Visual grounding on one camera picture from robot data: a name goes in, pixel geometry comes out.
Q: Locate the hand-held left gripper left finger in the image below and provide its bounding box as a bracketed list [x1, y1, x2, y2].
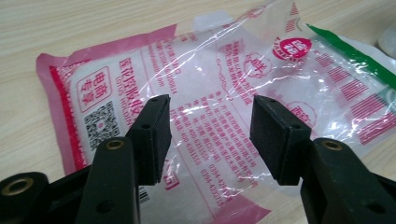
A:
[74, 94, 173, 224]

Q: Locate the pink and clear plastic bag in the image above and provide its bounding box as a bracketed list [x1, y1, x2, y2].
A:
[35, 0, 396, 224]

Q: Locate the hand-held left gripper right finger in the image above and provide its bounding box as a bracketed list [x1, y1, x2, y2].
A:
[249, 94, 396, 224]

